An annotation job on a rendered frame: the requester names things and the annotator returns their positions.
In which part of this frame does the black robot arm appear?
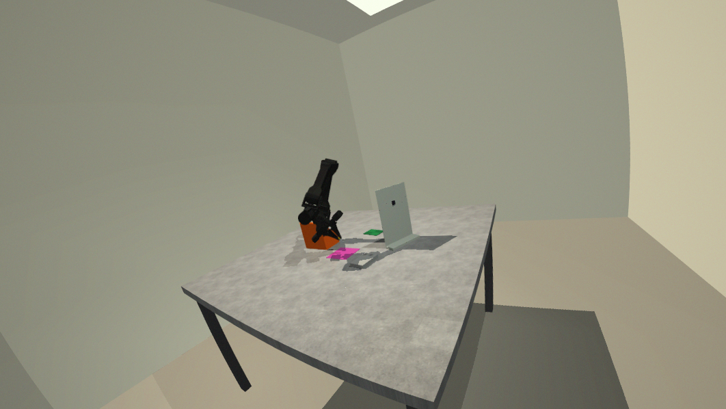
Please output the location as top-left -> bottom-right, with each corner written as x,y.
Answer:
298,158 -> 338,235

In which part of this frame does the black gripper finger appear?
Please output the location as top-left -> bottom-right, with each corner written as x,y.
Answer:
330,222 -> 342,239
324,229 -> 340,241

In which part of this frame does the pink square marker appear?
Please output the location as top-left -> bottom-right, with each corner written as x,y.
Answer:
327,248 -> 360,260

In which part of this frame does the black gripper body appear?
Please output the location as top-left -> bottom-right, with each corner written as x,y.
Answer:
312,210 -> 343,243

